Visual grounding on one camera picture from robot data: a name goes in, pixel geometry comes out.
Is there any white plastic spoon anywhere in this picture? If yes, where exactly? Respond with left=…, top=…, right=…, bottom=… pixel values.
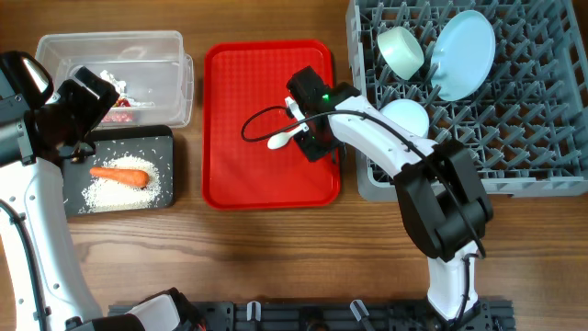
left=266, top=124, right=309, bottom=150

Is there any red snack wrapper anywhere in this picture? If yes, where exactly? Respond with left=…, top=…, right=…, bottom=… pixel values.
left=102, top=97, right=134, bottom=123

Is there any white tissue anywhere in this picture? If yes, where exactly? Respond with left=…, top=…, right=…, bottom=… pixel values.
left=99, top=70, right=127, bottom=95

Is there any white rice pile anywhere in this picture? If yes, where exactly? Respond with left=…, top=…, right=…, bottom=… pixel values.
left=79, top=155, right=162, bottom=213

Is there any orange carrot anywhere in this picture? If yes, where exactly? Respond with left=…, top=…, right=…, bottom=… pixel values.
left=90, top=167, right=150, bottom=188

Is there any light blue bowl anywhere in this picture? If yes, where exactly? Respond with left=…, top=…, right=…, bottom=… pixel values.
left=380, top=99, right=430, bottom=138

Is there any green bowl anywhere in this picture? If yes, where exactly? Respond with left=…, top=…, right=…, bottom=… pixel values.
left=377, top=27, right=424, bottom=80

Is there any light blue round plate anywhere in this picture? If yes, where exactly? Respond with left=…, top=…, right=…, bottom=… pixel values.
left=431, top=10, right=496, bottom=101

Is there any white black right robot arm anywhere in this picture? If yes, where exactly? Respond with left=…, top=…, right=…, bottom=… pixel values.
left=286, top=66, right=493, bottom=329

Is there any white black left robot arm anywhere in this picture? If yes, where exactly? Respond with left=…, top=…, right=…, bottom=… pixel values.
left=1, top=51, right=206, bottom=330

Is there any black waste tray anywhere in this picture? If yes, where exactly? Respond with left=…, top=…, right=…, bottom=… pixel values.
left=62, top=125, right=174, bottom=217

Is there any clear plastic waste bin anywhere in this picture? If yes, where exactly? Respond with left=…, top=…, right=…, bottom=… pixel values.
left=35, top=30, right=195, bottom=129

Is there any grey plastic dishwasher rack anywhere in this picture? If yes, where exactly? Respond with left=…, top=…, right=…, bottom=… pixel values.
left=345, top=0, right=587, bottom=197

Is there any red plastic tray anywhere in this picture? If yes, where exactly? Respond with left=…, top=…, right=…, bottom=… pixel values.
left=201, top=40, right=341, bottom=210

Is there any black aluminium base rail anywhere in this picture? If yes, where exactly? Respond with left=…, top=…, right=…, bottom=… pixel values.
left=107, top=296, right=515, bottom=331

